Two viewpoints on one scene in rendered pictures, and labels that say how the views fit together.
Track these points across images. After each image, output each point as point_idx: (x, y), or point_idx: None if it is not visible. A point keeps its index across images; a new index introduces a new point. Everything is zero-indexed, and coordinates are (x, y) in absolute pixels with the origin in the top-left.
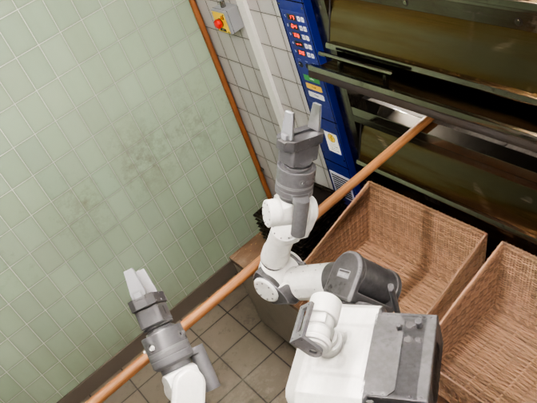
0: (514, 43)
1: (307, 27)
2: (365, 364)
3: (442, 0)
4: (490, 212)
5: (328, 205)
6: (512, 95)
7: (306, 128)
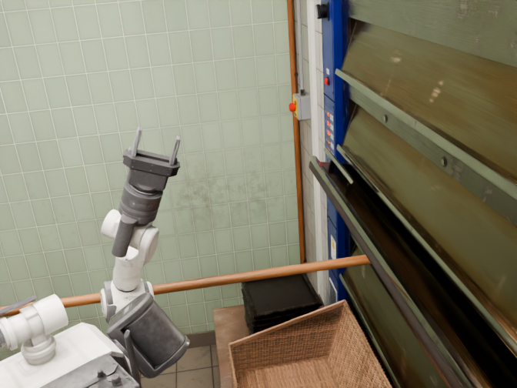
0: (444, 188)
1: (333, 126)
2: (41, 386)
3: (404, 122)
4: (404, 378)
5: (240, 277)
6: (421, 242)
7: (165, 158)
